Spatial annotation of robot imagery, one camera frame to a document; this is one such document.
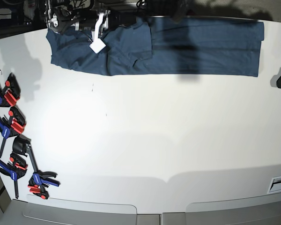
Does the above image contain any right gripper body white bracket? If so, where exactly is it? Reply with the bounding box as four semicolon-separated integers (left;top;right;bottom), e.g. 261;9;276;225
89;9;111;54

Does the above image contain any blue T-shirt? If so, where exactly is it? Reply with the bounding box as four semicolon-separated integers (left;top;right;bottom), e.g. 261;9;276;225
46;17;264;77

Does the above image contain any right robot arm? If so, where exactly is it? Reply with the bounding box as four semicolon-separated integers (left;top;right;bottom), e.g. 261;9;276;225
40;0;137;53

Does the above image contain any blue red bar clamp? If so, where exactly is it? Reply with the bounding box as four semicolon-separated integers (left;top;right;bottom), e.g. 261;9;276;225
0;152;28;199
0;106;26;158
13;135;60;199
0;73;21;108

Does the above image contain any grey chair backrest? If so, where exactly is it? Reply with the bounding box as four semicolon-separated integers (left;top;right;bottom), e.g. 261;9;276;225
0;200;137;225
185;193;281;225

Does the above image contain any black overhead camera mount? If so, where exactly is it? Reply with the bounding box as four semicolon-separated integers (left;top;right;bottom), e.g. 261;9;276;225
171;0;192;23

